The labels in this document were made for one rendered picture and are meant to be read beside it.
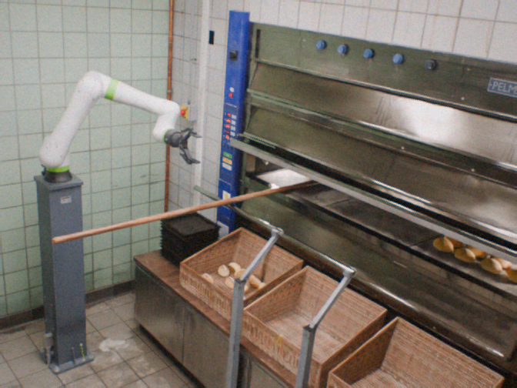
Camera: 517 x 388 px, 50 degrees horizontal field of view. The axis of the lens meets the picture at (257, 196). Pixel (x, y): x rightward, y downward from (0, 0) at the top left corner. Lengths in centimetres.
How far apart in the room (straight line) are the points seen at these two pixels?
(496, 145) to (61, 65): 254
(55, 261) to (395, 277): 187
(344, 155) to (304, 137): 30
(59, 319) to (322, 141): 187
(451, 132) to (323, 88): 77
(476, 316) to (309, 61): 150
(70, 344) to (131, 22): 208
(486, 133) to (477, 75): 24
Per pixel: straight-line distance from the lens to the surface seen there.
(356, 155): 280
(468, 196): 248
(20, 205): 382
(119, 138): 395
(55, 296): 345
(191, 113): 377
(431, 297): 271
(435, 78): 253
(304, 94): 299
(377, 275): 285
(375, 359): 283
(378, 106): 269
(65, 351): 369
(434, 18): 252
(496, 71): 239
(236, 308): 276
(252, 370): 293
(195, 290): 327
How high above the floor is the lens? 228
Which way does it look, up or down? 21 degrees down
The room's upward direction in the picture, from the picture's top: 5 degrees clockwise
